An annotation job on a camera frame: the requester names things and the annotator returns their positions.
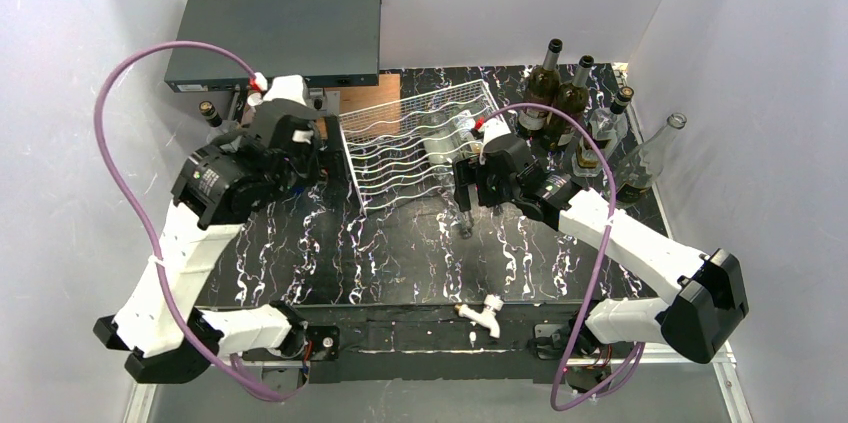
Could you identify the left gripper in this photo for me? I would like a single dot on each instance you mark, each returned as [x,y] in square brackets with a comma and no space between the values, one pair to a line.
[324,159]

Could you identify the dark green wine bottle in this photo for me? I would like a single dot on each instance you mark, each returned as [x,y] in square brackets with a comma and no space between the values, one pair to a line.
[541,87]

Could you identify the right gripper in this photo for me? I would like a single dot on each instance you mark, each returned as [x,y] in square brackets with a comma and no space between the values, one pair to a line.
[464,183]

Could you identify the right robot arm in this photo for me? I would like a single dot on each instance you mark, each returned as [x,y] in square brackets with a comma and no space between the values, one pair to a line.
[700,299]

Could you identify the wooden board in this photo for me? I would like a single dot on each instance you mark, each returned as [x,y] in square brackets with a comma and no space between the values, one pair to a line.
[340,100]

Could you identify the grey rack-mount device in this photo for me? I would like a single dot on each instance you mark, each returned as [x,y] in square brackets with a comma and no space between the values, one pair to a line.
[331,43]

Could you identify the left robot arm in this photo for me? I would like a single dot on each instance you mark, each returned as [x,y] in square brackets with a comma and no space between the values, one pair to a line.
[167,338]

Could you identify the white wire wine rack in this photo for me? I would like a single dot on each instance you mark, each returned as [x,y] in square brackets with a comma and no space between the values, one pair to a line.
[386,156]

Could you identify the tall clear bottle black label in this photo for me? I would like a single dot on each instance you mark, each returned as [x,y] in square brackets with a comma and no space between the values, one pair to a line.
[636,173]

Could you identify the clear bottle copper cap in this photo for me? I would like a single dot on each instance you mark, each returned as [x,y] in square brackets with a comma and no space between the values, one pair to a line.
[467,128]

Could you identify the square clear bottle gold label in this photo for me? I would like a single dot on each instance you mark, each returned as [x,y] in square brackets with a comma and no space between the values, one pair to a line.
[607,126]

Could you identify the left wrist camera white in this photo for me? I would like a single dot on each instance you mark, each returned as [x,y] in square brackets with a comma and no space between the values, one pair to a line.
[290,87]

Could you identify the white faucet tap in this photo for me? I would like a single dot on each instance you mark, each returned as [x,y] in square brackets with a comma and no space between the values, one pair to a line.
[486,317]

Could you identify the aluminium rail frame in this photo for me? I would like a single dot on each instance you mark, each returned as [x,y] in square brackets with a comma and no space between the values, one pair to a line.
[451,387]

